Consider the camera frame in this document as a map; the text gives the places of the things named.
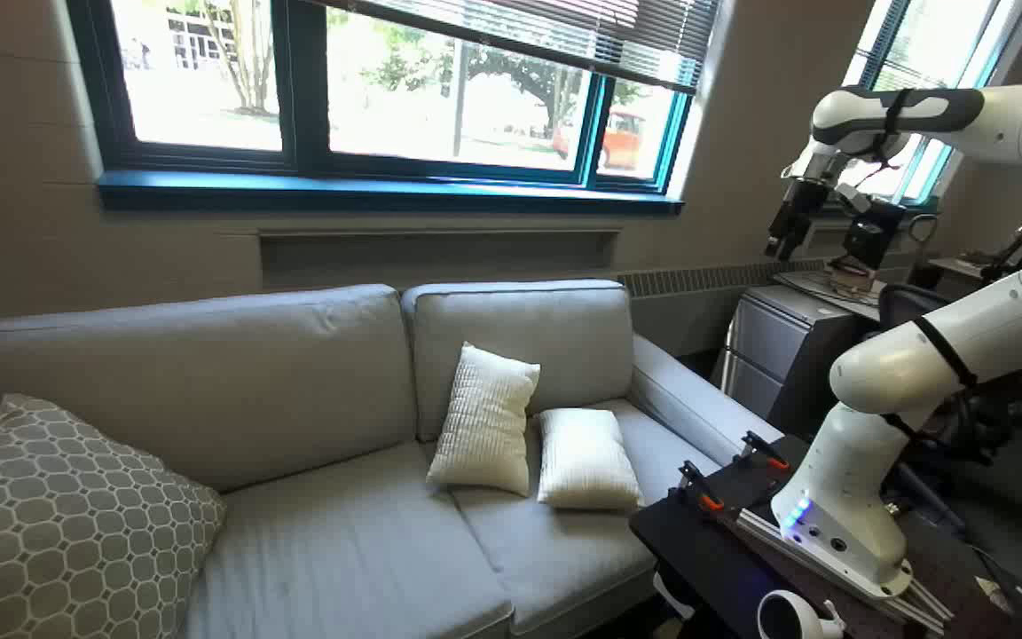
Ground white VR controller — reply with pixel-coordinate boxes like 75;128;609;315
752;586;849;639

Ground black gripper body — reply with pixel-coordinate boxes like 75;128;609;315
770;179;835;248

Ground dark window blinds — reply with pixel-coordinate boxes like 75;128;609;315
318;0;719;95

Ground grey drawer cabinet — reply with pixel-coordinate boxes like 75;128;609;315
718;281;888;442

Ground grey lattice patterned cushion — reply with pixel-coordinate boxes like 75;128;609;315
0;390;232;639

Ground grey fabric couch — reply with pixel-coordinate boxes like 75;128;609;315
0;279;789;639

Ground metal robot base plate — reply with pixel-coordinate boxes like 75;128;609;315
731;502;952;635

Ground black orange clamp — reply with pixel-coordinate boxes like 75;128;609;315
736;425;796;477
670;458;731;518

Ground white pleated cushion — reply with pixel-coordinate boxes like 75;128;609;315
531;404;646;514
421;341;543;502

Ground teal framed window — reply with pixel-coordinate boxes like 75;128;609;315
64;0;727;221

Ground black robot table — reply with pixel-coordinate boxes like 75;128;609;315
627;431;1022;639

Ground wall radiator vent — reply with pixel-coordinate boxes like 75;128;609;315
615;260;781;359

